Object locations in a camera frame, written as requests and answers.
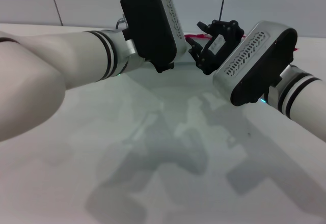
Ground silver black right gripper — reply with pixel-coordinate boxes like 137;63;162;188
188;19;298;107

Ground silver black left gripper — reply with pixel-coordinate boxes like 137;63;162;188
119;0;187;74

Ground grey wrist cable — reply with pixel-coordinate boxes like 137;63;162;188
115;15;128;31

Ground thin dark wall strip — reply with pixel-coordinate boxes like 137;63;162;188
218;0;229;22

